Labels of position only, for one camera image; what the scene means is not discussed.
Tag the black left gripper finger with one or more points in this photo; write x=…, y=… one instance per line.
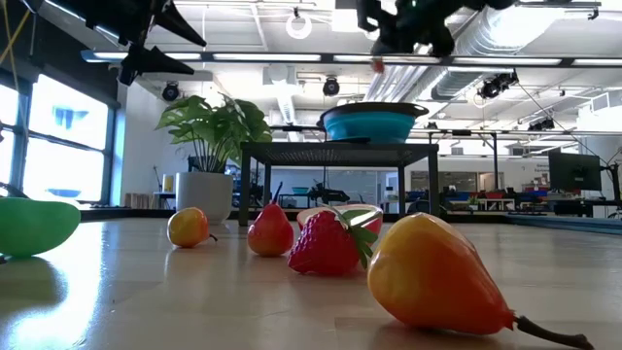
x=177, y=22
x=150, y=63

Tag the small red toy fruit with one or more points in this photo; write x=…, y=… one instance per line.
x=377, y=65

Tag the blue grey collapsible colander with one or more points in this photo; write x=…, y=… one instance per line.
x=371, y=127

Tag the orange toy pear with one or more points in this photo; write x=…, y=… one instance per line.
x=427, y=277
x=187, y=227

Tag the red toy peach half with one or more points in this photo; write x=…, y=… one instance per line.
x=373, y=224

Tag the green toy fruit half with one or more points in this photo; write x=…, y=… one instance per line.
x=34, y=228

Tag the red toy pear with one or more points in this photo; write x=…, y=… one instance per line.
x=269, y=233

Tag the red toy strawberry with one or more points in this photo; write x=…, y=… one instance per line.
x=323, y=248

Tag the black ceiling spotlight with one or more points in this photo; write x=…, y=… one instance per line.
x=331, y=86
x=170, y=92
x=495, y=86

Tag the overhead LED light bar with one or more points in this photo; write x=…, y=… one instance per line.
x=267, y=57

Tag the grey perforated metal shelf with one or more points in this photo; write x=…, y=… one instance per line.
x=335, y=153

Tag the large window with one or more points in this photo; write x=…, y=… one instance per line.
x=63, y=146

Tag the yellow canister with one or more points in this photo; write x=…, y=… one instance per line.
x=168, y=183

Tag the light wooden boxes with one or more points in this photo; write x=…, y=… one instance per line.
x=138, y=200

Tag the green plant in white pot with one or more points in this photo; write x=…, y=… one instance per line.
x=204, y=194

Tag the black background machine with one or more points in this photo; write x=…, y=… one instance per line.
x=330, y=193

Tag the teal bin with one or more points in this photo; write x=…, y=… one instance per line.
x=300, y=190

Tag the black monitor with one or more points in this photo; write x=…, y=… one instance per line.
x=573, y=170

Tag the silver ventilation duct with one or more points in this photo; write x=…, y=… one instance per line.
x=491, y=39

